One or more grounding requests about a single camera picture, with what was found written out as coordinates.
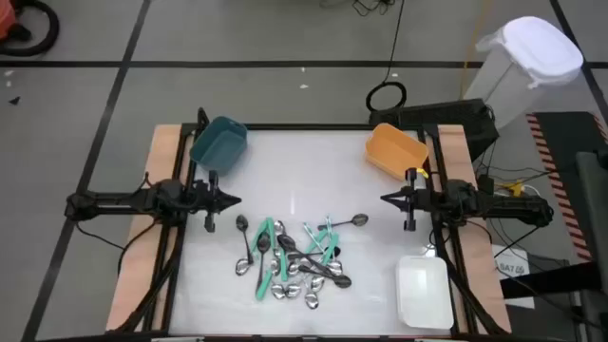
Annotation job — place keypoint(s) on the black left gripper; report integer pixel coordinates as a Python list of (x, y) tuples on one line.
[(204, 199)]

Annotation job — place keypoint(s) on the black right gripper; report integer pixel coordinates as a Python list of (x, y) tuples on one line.
[(425, 202)]

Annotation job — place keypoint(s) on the black metal spoon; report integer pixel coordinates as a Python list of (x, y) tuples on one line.
[(342, 281), (242, 222), (286, 242), (313, 255), (263, 242), (359, 219)]

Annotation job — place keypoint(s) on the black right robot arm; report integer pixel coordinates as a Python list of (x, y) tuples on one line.
[(503, 206)]

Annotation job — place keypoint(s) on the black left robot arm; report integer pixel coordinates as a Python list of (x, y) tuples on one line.
[(119, 202)]

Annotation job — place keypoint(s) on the yellow gripper tag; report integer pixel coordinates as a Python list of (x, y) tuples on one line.
[(422, 172)]

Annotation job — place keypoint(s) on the orange plastic bin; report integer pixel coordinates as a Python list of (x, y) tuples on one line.
[(394, 152)]

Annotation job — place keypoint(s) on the teal plastic bin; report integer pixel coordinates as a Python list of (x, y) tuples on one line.
[(218, 147)]

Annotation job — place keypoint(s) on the black computer tower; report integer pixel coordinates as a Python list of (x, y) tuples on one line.
[(437, 116)]

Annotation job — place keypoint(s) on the white plastic bin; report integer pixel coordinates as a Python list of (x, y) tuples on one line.
[(425, 292)]

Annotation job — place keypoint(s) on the white paper label sheet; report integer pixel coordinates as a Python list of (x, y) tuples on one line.
[(510, 266)]

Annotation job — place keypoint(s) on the black metal beam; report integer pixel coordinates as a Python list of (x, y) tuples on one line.
[(551, 285)]

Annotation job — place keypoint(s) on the black hazard striped mat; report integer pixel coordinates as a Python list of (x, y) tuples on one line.
[(565, 142)]

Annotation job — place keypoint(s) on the white lidded trash can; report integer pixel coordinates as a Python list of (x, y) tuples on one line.
[(537, 47)]

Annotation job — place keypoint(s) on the black floor scrap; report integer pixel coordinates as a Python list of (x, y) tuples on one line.
[(14, 100)]

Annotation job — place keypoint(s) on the orange vacuum cleaner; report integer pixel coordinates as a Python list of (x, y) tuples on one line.
[(5, 19)]

